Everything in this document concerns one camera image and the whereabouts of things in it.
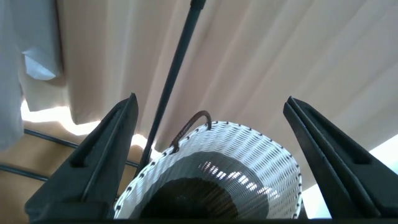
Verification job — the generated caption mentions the beige curtain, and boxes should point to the beige curtain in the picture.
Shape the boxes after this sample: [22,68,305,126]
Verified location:
[18,0,398,190]

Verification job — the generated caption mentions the pale grey shorts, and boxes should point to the pale grey shorts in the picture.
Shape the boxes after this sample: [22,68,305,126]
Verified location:
[0,0,63,152]

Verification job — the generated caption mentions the black clothes rack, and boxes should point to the black clothes rack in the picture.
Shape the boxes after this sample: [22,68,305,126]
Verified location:
[0,0,208,183]

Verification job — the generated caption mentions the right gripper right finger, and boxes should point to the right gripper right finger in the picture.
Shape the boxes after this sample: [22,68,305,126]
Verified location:
[282,96,398,219]

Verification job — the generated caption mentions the white laundry basket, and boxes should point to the white laundry basket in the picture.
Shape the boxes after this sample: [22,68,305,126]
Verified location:
[113,110,303,220]

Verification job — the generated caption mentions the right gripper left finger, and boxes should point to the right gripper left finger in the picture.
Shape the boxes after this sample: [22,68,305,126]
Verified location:
[24,92,140,220]

